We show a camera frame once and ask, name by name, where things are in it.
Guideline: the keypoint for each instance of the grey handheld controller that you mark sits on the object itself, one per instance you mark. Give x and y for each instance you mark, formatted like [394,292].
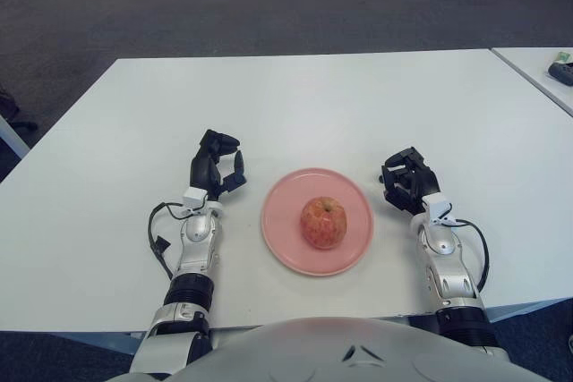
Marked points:
[563,73]

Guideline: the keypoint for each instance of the red peach fruit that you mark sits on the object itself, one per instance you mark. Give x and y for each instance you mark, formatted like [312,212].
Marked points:
[323,225]

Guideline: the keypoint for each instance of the white table frame beam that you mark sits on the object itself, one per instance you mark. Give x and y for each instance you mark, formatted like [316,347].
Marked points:
[528,310]

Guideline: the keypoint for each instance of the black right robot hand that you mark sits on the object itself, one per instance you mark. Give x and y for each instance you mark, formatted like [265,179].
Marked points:
[425,180]

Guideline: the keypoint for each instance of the white table leg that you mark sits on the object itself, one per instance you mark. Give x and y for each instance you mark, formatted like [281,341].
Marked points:
[13,138]

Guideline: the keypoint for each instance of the grey robot torso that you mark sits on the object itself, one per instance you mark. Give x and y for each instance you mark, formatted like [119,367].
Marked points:
[313,350]

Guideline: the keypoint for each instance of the green packet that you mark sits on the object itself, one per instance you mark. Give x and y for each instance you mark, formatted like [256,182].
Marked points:
[564,56]

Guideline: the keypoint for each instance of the pink round plate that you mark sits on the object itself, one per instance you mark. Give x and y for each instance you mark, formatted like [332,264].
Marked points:
[277,221]

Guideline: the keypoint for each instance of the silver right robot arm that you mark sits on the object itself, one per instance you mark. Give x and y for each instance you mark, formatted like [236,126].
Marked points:
[447,265]

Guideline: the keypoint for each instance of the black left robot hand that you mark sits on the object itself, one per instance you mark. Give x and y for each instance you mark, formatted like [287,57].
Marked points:
[203,172]

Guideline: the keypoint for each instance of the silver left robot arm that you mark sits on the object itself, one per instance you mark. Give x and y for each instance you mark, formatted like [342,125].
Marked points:
[197,239]

